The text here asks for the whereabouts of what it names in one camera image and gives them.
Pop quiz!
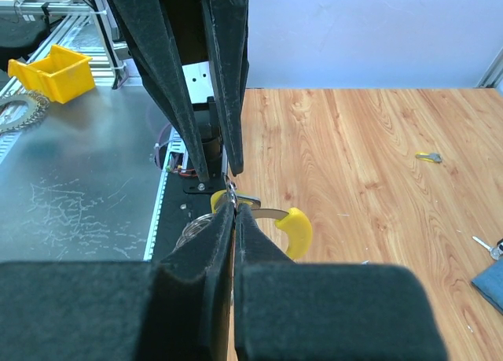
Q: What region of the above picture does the folded blue cloth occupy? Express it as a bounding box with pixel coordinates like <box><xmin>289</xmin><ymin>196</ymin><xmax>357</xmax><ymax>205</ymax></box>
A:
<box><xmin>472</xmin><ymin>260</ymin><xmax>503</xmax><ymax>314</ymax></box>

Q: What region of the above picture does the spare metal key ring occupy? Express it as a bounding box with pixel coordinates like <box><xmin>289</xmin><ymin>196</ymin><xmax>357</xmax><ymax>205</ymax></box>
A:
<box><xmin>0</xmin><ymin>91</ymin><xmax>51</xmax><ymax>136</ymax></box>

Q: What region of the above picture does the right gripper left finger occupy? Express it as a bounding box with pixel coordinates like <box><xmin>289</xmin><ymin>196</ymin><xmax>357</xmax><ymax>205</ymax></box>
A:
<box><xmin>1</xmin><ymin>204</ymin><xmax>235</xmax><ymax>360</ymax></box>

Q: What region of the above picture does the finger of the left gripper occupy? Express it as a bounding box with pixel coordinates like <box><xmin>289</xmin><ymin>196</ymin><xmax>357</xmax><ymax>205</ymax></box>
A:
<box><xmin>108</xmin><ymin>0</ymin><xmax>209</xmax><ymax>181</ymax></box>
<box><xmin>204</xmin><ymin>0</ymin><xmax>249</xmax><ymax>175</ymax></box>

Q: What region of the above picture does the yellow plastic bin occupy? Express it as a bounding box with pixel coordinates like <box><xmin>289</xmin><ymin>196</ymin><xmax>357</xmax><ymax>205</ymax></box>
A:
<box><xmin>8</xmin><ymin>44</ymin><xmax>95</xmax><ymax>104</ymax></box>

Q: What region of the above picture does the black key fob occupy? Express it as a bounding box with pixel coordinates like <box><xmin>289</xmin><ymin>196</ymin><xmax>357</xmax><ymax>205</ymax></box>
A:
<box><xmin>472</xmin><ymin>236</ymin><xmax>503</xmax><ymax>261</ymax></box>

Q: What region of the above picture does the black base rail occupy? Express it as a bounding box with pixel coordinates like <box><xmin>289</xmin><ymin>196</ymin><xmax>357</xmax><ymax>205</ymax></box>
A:
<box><xmin>145</xmin><ymin>174</ymin><xmax>224</xmax><ymax>262</ymax></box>

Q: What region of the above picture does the yellow tagged key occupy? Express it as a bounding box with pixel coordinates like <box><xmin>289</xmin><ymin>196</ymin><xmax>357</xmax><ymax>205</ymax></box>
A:
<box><xmin>210</xmin><ymin>190</ymin><xmax>261</xmax><ymax>213</ymax></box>

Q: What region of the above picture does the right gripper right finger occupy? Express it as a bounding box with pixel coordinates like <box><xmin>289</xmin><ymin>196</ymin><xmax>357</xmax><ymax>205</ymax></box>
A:
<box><xmin>234</xmin><ymin>205</ymin><xmax>448</xmax><ymax>360</ymax></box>

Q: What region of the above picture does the metal key organizer ring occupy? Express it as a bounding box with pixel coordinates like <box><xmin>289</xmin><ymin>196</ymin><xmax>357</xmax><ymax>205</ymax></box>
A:
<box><xmin>174</xmin><ymin>171</ymin><xmax>314</xmax><ymax>262</ymax></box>

